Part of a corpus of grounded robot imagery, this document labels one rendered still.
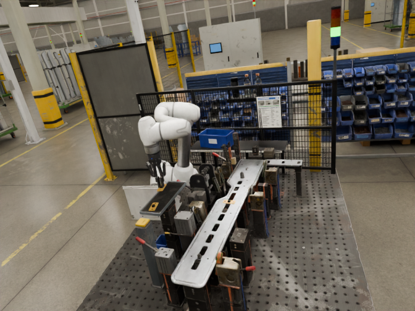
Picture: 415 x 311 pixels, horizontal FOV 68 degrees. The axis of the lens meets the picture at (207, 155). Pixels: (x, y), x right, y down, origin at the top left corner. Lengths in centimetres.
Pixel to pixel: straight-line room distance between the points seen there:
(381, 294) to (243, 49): 710
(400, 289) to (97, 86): 418
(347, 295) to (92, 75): 405
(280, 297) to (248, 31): 758
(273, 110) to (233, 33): 615
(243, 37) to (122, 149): 510
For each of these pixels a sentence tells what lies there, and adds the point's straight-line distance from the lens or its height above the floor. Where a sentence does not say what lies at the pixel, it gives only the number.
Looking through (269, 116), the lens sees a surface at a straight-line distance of 283.
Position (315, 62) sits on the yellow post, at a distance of 272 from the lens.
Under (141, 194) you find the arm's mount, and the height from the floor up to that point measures 95.
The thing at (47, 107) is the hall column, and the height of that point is 64.
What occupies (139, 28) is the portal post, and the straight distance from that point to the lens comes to 650.
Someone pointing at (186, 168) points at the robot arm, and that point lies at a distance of 253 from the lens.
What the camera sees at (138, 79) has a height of 153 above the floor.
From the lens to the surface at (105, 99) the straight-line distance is 475.
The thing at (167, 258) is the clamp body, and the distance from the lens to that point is 165.
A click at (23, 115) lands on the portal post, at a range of 872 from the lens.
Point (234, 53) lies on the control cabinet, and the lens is 886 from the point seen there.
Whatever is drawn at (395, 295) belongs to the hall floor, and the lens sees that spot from 296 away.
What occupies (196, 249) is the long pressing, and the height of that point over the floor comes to 100.
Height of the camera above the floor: 211
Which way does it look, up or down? 23 degrees down
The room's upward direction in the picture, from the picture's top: 9 degrees counter-clockwise
